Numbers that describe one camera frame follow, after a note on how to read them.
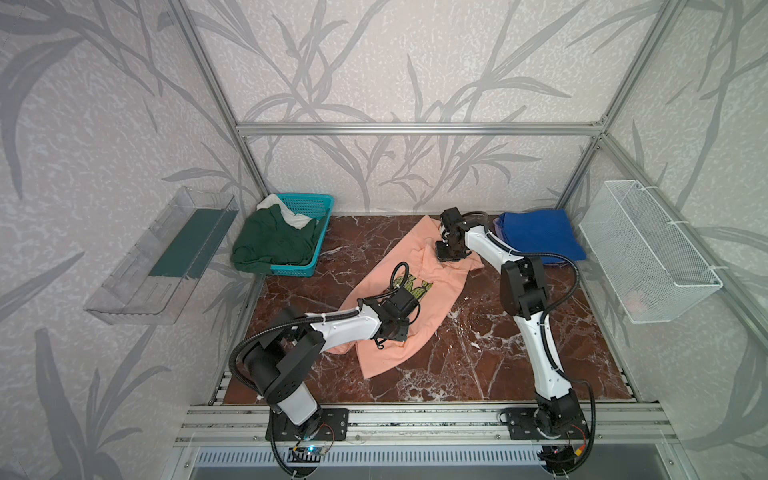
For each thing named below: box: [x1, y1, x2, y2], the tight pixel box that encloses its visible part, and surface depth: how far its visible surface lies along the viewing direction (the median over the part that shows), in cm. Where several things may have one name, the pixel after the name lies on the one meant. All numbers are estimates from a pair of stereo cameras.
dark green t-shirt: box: [230, 204, 326, 275], surface depth 107 cm
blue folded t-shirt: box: [499, 209, 587, 264], surface depth 114 cm
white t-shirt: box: [256, 193, 315, 230], surface depth 118 cm
